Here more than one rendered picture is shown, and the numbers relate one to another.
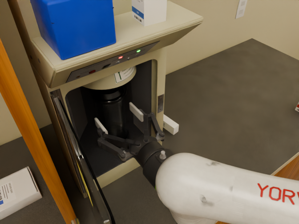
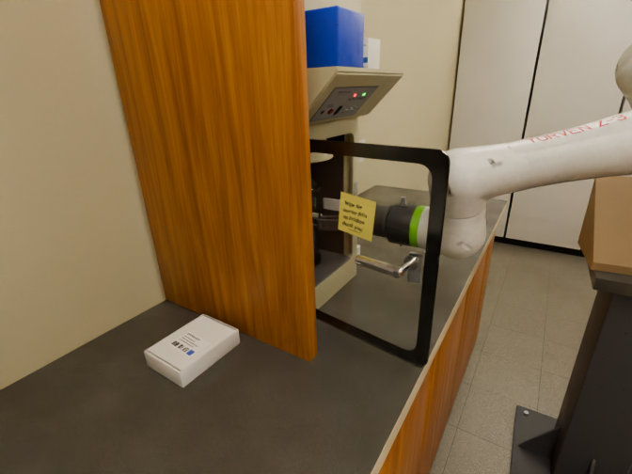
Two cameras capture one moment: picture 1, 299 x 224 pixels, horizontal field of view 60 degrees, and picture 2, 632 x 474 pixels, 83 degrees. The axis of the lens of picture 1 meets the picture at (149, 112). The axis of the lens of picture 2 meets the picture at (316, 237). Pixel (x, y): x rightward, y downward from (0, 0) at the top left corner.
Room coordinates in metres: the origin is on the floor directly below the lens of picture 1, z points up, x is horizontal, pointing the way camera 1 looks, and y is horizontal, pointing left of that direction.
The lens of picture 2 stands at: (-0.26, 0.42, 1.48)
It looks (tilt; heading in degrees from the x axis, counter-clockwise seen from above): 23 degrees down; 339
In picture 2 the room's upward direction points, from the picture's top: 2 degrees counter-clockwise
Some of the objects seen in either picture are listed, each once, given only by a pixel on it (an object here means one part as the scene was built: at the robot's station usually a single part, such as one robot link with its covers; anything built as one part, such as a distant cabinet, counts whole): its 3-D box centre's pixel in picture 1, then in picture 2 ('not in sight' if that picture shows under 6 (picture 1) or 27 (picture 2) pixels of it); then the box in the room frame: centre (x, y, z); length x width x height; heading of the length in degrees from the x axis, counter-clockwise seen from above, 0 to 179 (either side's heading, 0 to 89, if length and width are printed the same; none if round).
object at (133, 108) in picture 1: (136, 111); not in sight; (0.58, 0.04, 1.19); 0.07 x 0.01 x 0.03; 35
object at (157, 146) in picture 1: (146, 149); not in sight; (0.43, 0.01, 1.19); 0.09 x 0.08 x 0.07; 35
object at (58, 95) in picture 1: (73, 150); not in sight; (0.43, 0.20, 1.19); 0.03 x 0.02 x 0.39; 126
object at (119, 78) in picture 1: (103, 62); not in sight; (0.61, 0.13, 1.34); 0.18 x 0.18 x 0.05
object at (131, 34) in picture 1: (124, 50); (351, 96); (0.47, 0.05, 1.46); 0.32 x 0.12 x 0.10; 126
